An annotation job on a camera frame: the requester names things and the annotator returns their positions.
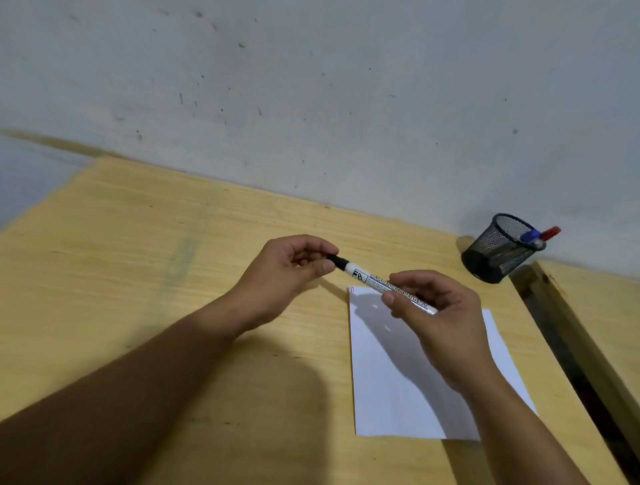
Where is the person's left hand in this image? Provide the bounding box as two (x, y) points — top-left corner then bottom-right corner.
(227, 234), (341, 333)

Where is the person's right hand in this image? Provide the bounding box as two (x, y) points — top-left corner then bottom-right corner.
(381, 270), (501, 396)

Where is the white marker with black cap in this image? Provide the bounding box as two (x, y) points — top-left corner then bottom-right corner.
(327, 253), (439, 316)

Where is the person's right forearm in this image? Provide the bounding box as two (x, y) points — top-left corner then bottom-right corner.
(461, 367), (592, 485)

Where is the person's left forearm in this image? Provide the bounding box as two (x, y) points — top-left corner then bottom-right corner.
(0, 292), (251, 485)

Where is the white paper sheet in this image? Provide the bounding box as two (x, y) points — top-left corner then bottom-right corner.
(348, 286), (537, 442)

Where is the black mesh pen holder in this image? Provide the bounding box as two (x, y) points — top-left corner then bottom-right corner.
(460, 213), (547, 285)

